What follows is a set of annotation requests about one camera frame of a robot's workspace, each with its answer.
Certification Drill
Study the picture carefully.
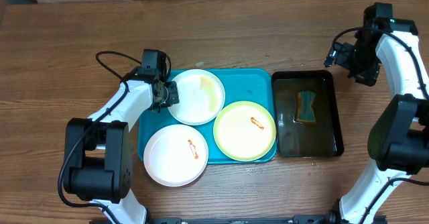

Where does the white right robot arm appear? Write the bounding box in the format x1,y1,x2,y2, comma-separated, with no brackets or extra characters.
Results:
325,17,428,223

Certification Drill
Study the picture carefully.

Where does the black water-filled tray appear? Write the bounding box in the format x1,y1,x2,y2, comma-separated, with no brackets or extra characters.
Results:
271,70,345,157

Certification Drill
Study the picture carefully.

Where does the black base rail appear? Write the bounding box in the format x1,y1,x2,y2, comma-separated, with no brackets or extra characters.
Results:
89,214,388,224

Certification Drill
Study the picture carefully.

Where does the white plate with sauce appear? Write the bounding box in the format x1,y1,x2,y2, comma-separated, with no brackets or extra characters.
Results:
168,69,226,125

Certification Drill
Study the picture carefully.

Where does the light green plate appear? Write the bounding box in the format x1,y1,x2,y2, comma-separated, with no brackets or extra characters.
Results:
213,101,276,162

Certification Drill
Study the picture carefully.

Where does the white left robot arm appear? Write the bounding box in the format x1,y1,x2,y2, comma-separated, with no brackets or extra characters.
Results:
57,69,179,223

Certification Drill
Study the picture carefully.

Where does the green yellow sponge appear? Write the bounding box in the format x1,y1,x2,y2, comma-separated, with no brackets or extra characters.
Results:
296,91,316,123

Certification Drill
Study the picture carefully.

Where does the teal plastic tray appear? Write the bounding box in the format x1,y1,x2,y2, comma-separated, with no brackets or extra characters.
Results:
137,68,275,164

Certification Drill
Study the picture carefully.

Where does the white plate lower left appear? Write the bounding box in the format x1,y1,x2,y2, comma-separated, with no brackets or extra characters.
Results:
143,124,208,187

